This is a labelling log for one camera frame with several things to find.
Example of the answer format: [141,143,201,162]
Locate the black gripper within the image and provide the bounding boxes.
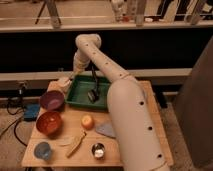
[88,67,99,102]

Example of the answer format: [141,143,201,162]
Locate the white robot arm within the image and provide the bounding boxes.
[73,34,170,171]

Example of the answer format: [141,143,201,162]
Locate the small metal cup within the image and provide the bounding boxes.
[91,143,105,159]

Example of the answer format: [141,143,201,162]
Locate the blue paper cup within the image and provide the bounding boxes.
[34,142,52,160]

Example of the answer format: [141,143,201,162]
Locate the green plastic tray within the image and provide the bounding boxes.
[65,75,110,111]

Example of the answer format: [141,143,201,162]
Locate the orange round fruit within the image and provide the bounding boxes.
[81,115,94,130]

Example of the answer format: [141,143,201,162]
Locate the white crumpled object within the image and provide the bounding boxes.
[57,77,71,93]

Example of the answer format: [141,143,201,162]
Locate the grey cloth piece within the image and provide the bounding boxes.
[95,122,115,138]

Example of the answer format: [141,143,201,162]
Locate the purple bowl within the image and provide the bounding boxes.
[39,90,64,110]

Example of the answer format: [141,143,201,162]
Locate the red-brown bowl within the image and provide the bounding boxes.
[36,111,62,136]

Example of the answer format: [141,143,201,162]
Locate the blue box on floor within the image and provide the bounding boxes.
[24,104,40,121]

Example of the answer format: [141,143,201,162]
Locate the black floor cable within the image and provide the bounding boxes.
[0,96,29,148]

